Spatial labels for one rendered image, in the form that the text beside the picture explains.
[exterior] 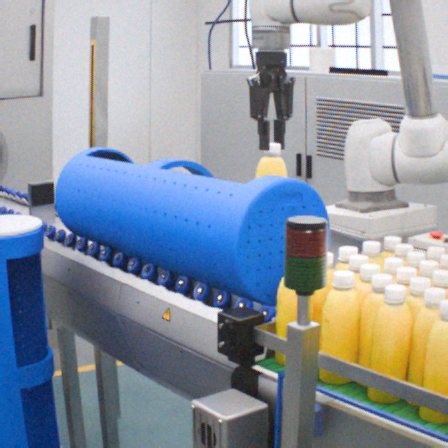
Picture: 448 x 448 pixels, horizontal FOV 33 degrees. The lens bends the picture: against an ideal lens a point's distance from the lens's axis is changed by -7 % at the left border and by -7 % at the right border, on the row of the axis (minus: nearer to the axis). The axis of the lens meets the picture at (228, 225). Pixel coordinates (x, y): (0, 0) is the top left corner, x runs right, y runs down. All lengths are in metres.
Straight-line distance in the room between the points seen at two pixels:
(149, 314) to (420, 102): 0.98
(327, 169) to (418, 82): 1.81
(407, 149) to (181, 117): 5.34
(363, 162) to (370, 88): 1.39
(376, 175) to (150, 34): 5.17
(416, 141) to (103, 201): 0.90
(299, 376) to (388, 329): 0.22
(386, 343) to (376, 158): 1.07
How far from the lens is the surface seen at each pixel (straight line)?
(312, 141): 4.08
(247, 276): 1.69
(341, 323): 1.43
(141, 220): 1.94
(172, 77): 7.43
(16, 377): 2.33
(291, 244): 1.14
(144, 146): 7.33
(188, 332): 1.87
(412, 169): 2.30
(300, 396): 1.22
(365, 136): 2.35
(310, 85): 4.07
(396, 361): 1.37
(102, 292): 2.20
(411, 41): 2.25
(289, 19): 1.77
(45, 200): 2.80
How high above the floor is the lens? 1.49
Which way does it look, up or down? 12 degrees down
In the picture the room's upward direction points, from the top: straight up
